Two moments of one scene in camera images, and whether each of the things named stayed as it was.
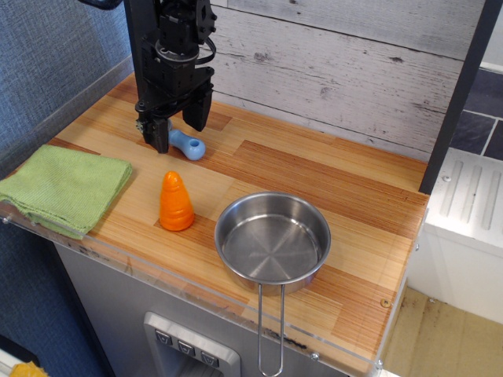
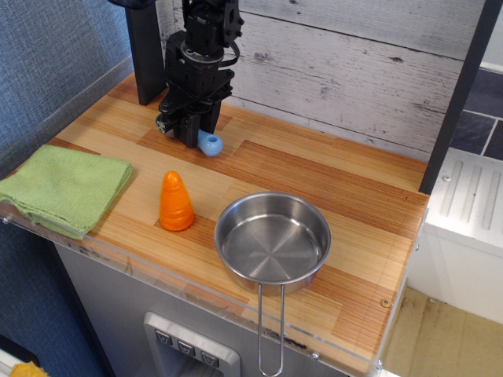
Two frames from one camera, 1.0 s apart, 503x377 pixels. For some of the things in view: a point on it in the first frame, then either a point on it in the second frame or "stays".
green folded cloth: x=63 y=192 stays
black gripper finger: x=196 y=115 -> x=207 y=120
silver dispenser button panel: x=178 y=352 stays
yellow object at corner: x=27 y=369 stays
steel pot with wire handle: x=273 y=243 stays
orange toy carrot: x=176 y=212 stays
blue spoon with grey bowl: x=192 y=148 -> x=211 y=144
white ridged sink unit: x=458 y=257 stays
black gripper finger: x=156 y=133 -> x=184 y=123
